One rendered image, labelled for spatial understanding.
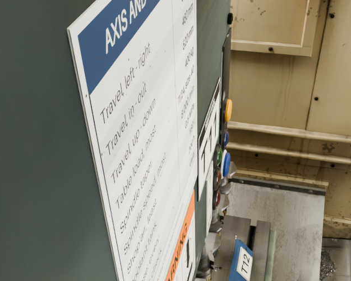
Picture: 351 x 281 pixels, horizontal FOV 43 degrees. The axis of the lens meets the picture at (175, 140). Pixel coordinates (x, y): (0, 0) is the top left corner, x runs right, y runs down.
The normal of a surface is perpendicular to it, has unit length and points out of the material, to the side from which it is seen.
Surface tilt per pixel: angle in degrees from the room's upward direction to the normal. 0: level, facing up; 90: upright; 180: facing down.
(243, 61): 90
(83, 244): 90
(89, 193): 90
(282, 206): 24
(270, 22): 90
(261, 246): 0
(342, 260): 8
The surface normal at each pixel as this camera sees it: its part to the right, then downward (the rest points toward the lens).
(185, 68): 0.97, 0.13
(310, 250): -0.14, -0.47
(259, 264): -0.04, -0.78
